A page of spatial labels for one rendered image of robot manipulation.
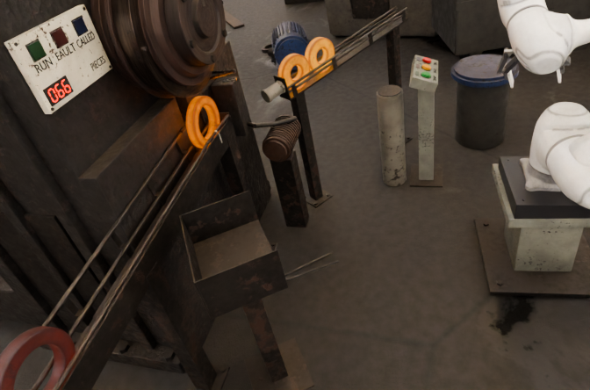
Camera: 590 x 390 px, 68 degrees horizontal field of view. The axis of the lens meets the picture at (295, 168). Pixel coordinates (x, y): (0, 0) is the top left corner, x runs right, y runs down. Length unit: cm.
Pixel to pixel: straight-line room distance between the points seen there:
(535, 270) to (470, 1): 193
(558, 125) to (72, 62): 140
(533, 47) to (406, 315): 104
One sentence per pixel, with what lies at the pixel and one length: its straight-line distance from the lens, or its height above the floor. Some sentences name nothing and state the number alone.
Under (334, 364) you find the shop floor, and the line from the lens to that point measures 169.
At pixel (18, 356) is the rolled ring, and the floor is 77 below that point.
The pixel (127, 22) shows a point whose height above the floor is 118.
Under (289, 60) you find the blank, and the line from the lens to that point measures 188.
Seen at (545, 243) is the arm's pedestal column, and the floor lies 17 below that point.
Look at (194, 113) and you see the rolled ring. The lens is 151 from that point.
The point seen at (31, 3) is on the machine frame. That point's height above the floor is 129.
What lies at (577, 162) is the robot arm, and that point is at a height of 63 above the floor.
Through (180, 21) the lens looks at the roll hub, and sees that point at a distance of 129.
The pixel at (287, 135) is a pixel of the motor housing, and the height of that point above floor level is 51.
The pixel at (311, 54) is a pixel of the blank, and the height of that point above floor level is 75.
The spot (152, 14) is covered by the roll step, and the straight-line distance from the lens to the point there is 130.
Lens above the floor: 146
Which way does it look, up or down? 35 degrees down
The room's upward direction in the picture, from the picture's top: 12 degrees counter-clockwise
